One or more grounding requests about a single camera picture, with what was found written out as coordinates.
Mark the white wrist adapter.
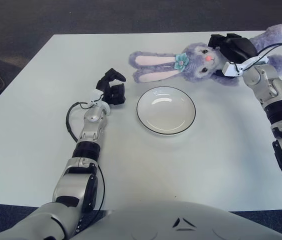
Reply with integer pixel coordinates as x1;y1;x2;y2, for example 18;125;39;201
88;90;104;105
222;58;268;77

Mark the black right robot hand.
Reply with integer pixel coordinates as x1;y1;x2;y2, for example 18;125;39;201
207;33;259;63

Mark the grey robot torso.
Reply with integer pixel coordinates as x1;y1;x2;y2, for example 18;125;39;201
73;199;282;240

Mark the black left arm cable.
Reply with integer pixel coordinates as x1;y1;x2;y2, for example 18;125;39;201
65;101;106;226

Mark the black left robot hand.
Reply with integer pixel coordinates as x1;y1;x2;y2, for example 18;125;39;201
95;67;127;106

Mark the white right wrist adapter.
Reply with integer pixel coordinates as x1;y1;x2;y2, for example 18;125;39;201
222;58;268;77

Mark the white left wrist adapter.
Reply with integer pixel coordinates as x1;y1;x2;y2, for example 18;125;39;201
88;90;104;105

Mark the purple plush bunny doll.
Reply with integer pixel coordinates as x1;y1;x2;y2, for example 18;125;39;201
128;23;282;87

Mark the white plate black rim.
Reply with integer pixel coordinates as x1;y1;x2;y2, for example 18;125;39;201
136;86;196;137

